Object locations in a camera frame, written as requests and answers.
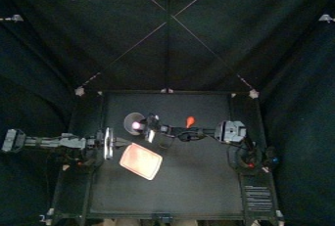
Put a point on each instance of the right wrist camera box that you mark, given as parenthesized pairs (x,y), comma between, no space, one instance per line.
(164,128)

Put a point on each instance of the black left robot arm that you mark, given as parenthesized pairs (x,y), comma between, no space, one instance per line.
(47,142)

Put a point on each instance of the black cloth curtain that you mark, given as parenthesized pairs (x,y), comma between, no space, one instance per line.
(66,57)

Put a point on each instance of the small white bracket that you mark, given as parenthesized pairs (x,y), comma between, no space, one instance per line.
(99,93)
(233,95)

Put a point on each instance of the grey bowl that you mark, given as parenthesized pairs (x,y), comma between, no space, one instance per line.
(130,121)

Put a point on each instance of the pink ball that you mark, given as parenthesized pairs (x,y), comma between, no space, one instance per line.
(137,125)

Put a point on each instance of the pink rectangular tray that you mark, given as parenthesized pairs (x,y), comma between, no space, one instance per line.
(141,160)

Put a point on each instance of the white frame corner bracket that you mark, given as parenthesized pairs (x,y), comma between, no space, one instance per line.
(79,91)
(253,93)
(166,90)
(47,215)
(15,18)
(279,216)
(326,18)

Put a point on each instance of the white text label sticker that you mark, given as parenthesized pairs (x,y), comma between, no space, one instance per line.
(257,199)

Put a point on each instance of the orange toy chicken drumstick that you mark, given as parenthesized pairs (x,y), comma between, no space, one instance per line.
(190,121)

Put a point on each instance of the black table frame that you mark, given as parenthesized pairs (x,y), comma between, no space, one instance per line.
(209,217)

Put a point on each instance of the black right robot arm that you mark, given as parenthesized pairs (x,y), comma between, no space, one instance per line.
(196,133)

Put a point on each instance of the black device with blue light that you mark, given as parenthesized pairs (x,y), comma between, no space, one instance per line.
(271,158)

